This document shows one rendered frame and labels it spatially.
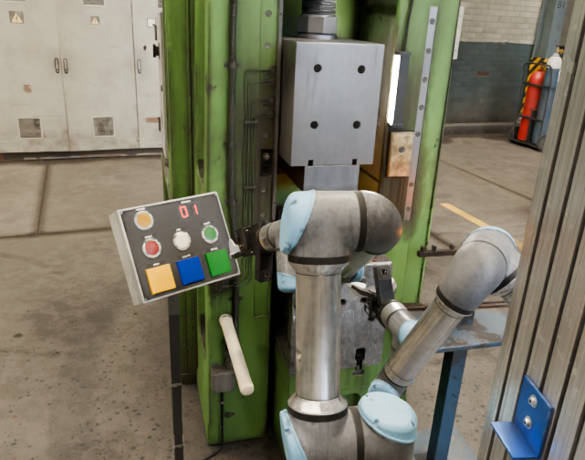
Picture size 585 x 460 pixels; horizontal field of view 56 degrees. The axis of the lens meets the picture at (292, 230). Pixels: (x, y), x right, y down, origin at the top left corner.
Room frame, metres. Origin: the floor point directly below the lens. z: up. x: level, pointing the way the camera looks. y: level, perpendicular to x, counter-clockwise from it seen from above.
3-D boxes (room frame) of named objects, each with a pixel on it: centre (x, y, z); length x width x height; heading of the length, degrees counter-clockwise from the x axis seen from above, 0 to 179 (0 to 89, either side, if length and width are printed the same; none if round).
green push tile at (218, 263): (1.59, 0.23, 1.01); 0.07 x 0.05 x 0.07; 131
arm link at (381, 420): (0.88, -0.20, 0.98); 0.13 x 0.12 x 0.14; 100
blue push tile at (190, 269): (1.53, 0.30, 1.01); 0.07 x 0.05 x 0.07; 131
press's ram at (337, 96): (2.07, -0.11, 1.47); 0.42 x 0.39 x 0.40; 16
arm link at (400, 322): (1.28, -0.32, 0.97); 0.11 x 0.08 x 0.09; 16
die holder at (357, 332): (2.08, -0.12, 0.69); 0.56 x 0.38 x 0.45; 16
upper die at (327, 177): (2.06, -0.07, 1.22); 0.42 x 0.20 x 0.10; 16
